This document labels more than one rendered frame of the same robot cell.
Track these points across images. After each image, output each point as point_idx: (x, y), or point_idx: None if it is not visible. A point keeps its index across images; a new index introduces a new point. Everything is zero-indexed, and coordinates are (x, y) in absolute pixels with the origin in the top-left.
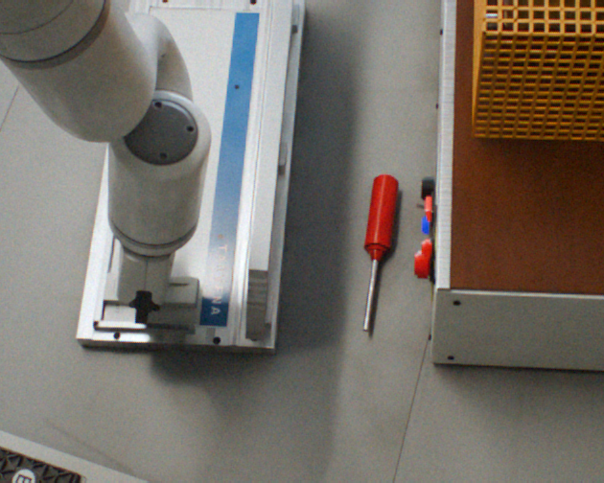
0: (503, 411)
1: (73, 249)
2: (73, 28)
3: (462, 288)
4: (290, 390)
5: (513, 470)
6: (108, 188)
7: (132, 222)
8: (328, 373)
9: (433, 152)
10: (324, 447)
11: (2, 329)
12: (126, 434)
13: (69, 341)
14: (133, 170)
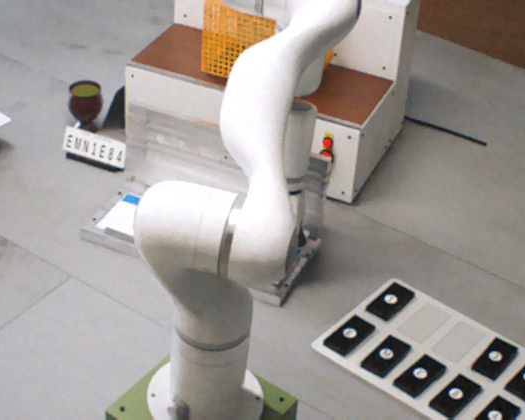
0: (381, 194)
1: None
2: None
3: (362, 124)
4: (341, 247)
5: (409, 200)
6: (287, 156)
7: (303, 161)
8: (338, 234)
9: None
10: (374, 245)
11: (252, 332)
12: (336, 303)
13: (274, 310)
14: (310, 114)
